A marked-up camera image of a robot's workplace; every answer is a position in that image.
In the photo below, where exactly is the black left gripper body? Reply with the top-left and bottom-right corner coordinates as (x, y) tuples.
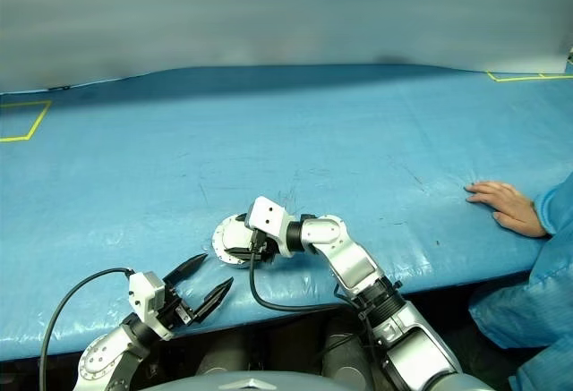
(158, 281), (199, 331)

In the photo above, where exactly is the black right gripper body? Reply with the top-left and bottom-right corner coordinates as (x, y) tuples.
(249, 228), (281, 264)

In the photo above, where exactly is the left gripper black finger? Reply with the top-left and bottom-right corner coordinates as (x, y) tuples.
(162, 252), (210, 286)
(192, 276), (235, 324)

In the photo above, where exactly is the person's bare hand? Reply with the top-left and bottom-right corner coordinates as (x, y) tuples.
(464, 180), (550, 239)

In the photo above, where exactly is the dark grey rounded shape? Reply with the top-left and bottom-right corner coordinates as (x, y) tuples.
(195, 340), (252, 378)
(321, 318), (376, 384)

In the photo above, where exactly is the blue plastic table cover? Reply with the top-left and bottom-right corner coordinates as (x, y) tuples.
(0, 64), (573, 359)

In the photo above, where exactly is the grey robot torso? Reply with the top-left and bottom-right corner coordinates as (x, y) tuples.
(147, 373), (493, 391)

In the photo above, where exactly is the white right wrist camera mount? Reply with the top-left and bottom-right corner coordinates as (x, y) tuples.
(246, 195), (295, 259)

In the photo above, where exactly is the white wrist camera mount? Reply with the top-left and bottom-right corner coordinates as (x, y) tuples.
(127, 270), (176, 343)
(246, 195), (295, 259)

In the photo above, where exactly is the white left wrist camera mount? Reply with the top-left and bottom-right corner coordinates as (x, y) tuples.
(127, 270), (176, 343)

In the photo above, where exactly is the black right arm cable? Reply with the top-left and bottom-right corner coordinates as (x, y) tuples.
(248, 228), (372, 320)

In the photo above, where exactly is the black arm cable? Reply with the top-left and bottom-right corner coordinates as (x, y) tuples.
(248, 228), (372, 320)
(38, 267), (136, 391)

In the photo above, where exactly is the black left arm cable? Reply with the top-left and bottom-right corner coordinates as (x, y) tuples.
(38, 267), (136, 391)

